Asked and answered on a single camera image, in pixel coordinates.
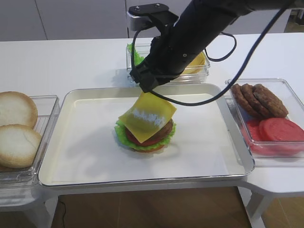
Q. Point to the brown patty middle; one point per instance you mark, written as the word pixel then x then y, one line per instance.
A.
pixel 247 91

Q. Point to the brown patty front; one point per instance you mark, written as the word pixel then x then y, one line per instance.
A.
pixel 270 101

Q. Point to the white table leg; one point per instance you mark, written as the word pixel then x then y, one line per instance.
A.
pixel 256 207

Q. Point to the green lettuce leaves in container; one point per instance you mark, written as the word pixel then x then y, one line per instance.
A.
pixel 137 57

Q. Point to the red tomato slice front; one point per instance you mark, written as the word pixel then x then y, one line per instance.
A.
pixel 282 130

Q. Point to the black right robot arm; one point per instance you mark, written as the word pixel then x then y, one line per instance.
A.
pixel 235 8

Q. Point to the red tomato slice back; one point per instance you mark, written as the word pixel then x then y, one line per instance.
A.
pixel 253 127

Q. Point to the brown burger patty on stack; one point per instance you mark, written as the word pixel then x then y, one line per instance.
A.
pixel 167 128

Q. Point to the red tomato slice on stack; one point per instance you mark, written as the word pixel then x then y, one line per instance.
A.
pixel 152 140

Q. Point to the green lettuce leaf on stack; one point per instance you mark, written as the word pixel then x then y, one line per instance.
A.
pixel 120 132

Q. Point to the clear patty tomato container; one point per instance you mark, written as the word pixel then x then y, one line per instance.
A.
pixel 270 117

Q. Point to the clear lettuce cheese container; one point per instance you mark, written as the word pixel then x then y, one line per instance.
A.
pixel 195 73

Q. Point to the yellow cheese slices in container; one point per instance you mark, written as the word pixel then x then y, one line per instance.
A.
pixel 196 65

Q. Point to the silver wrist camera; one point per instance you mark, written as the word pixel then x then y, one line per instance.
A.
pixel 150 15

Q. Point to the white serving tray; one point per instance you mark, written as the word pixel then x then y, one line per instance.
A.
pixel 84 148

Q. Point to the clear plastic bun container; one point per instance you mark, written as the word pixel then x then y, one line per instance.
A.
pixel 48 111

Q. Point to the bottom bun on tray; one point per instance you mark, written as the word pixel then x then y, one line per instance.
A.
pixel 145 149

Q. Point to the large bun half back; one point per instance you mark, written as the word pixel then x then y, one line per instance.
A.
pixel 17 108

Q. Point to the yellow cheese slice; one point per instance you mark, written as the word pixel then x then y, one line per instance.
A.
pixel 147 116

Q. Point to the bun half front left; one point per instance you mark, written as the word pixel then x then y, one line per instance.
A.
pixel 18 145

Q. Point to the brown patty back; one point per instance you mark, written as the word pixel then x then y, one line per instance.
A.
pixel 240 99

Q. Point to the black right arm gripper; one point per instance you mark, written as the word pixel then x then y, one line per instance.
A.
pixel 170 54

